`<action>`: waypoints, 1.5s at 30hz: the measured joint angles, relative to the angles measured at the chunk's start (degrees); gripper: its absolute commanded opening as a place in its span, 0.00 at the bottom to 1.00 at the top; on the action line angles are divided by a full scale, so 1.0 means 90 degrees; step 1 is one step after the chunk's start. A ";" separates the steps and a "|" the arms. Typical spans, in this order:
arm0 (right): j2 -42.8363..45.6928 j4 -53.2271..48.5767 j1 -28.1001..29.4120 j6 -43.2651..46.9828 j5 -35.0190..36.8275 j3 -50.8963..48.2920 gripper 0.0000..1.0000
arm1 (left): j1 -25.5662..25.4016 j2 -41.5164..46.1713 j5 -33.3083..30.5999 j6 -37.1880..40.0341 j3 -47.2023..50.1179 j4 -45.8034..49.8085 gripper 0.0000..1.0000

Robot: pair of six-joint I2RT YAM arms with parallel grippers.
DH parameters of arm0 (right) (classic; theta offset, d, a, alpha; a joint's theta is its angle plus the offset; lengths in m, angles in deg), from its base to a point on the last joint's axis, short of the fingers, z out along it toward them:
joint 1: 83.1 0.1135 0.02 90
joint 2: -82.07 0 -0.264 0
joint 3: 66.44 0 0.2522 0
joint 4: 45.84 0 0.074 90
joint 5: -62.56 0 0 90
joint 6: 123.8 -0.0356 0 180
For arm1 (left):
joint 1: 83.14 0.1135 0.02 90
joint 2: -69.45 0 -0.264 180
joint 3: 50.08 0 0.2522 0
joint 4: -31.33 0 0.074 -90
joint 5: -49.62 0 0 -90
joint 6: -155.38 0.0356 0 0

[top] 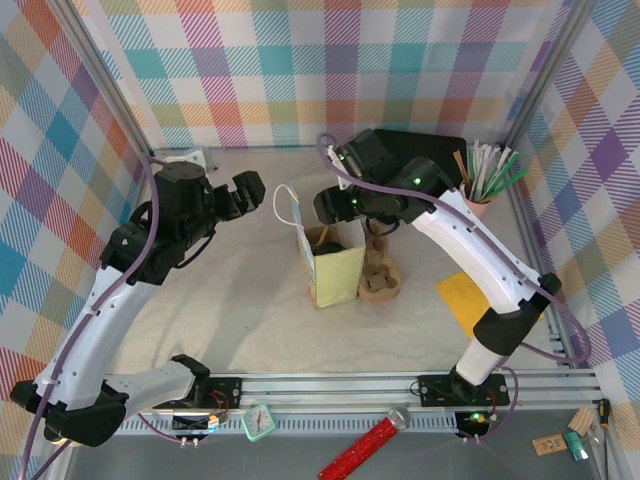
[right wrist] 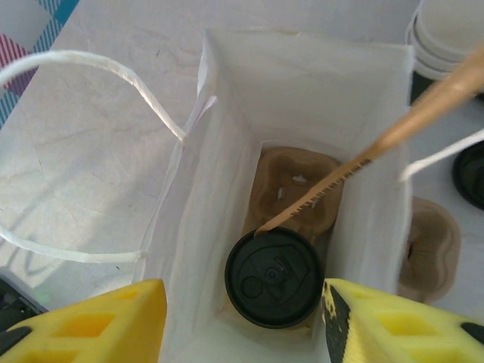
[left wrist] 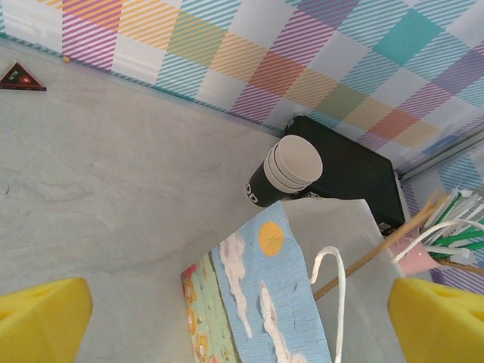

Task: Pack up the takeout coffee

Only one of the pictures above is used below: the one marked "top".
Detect black plastic cup lid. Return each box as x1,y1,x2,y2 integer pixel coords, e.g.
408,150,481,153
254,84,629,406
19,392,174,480
315,241,350,259

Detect white paper bag yellow front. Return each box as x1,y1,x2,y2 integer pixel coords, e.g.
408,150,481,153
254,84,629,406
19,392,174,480
272,183,367,310

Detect black hard case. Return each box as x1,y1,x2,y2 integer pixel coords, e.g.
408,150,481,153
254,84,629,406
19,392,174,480
374,128,469,181

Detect white wrapped straw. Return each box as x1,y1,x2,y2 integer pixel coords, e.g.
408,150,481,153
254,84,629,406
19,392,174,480
469,141,484,199
482,146,506,201
477,144,494,200

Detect yellow paper napkin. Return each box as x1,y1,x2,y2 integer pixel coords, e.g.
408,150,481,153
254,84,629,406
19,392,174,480
435,272,494,341

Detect left electronics module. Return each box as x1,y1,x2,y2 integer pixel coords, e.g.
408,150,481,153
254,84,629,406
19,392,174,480
172,412,221,434

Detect electronics module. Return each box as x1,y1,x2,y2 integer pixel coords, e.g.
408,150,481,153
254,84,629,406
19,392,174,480
457,410,491,436
172,412,221,434

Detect teal alarm clock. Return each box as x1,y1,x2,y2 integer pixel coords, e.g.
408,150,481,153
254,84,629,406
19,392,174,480
241,403,277,443

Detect red glitter microphone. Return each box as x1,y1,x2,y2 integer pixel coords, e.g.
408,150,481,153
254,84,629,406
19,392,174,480
318,407,412,480

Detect right electronics module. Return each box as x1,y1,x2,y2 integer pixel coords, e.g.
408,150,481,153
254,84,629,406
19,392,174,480
457,410,491,436

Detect small wooden block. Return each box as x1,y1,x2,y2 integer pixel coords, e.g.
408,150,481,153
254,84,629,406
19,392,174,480
567,406,596,435

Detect black yellow screwdriver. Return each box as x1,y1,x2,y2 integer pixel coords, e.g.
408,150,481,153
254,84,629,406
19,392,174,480
598,398,614,480

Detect teal clip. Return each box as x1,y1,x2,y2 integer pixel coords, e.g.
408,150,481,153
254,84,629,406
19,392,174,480
563,430,591,460

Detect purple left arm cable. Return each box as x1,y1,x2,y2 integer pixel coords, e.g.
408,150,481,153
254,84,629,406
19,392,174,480
19,154,164,480

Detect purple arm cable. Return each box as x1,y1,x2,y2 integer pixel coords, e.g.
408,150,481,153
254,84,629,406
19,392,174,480
317,132,591,444
19,154,164,480

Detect aluminium frame post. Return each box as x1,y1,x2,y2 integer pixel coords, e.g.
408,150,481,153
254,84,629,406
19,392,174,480
47,0,156,164
502,0,599,151

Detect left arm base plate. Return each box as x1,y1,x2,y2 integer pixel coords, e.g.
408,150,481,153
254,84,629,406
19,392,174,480
151,375,245,412

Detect aluminium cross rail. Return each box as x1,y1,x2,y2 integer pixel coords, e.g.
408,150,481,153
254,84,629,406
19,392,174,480
59,370,604,416

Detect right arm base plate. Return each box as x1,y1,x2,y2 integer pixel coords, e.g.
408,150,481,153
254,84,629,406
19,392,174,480
417,372,511,407

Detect white slotted cable duct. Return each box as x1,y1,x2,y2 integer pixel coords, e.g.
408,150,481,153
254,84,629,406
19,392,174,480
119,417,461,436

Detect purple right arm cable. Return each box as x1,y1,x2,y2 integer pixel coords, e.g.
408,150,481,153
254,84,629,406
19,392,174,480
317,132,591,444

